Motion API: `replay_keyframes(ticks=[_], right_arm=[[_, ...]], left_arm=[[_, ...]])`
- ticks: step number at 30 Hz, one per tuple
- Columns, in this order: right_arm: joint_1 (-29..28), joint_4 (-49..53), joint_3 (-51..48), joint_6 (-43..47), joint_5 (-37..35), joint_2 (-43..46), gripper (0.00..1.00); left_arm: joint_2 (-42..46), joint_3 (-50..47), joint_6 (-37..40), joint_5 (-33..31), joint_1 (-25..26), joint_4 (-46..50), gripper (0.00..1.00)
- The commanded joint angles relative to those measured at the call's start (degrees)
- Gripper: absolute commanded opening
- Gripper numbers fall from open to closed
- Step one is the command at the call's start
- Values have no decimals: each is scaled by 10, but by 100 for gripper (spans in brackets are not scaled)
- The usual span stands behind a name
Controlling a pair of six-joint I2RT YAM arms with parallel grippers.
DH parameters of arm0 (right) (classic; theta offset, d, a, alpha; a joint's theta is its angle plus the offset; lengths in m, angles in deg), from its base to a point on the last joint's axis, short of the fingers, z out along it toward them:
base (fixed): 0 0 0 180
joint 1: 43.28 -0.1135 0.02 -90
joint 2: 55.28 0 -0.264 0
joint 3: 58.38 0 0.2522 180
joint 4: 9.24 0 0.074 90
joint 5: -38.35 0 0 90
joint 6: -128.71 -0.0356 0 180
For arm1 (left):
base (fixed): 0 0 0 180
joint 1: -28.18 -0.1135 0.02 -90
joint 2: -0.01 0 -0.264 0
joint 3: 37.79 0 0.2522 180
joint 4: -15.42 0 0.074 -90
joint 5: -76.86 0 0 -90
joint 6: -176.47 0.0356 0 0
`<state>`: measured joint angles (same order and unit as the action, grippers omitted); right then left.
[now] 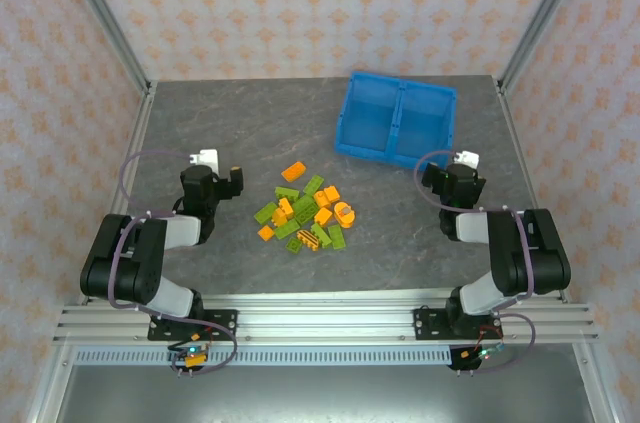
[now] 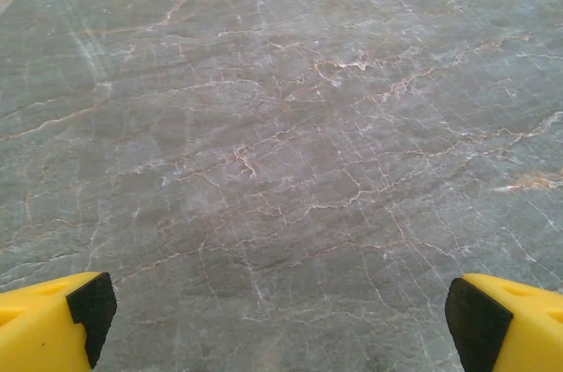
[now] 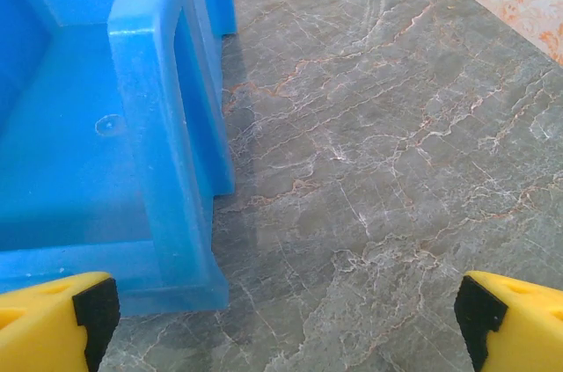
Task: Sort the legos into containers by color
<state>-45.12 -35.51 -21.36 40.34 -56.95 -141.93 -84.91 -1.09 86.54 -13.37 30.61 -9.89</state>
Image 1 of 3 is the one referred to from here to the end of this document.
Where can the small orange lego brick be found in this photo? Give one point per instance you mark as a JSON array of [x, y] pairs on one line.
[[266, 233]]

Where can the small green lego brick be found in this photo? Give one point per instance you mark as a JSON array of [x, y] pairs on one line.
[[293, 245]]

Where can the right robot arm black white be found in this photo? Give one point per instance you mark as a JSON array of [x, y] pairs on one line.
[[530, 263]]

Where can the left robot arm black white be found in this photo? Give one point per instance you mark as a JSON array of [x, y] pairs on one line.
[[130, 263]]

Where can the blue two-compartment bin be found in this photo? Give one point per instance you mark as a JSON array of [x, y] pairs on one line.
[[370, 113]]

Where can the small circuit board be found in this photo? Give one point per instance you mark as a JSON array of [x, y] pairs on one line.
[[192, 357], [482, 354]]

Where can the grey metal panel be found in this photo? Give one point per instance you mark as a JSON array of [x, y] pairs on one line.
[[320, 398]]

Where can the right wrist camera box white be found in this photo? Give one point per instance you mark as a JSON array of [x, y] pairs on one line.
[[469, 159]]

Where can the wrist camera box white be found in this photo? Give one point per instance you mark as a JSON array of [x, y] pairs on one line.
[[207, 158], [469, 159]]

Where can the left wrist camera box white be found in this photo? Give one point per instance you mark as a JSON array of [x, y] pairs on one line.
[[207, 158]]

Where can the aluminium table side rail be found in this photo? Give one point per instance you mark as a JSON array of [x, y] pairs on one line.
[[134, 143], [517, 143]]

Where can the wide aluminium base rail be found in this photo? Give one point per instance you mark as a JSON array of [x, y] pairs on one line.
[[325, 323]]

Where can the aluminium frame post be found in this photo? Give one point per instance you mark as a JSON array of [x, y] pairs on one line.
[[105, 13], [544, 13]]

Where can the aluminium frame leg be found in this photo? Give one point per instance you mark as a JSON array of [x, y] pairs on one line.
[[50, 388], [595, 388]]

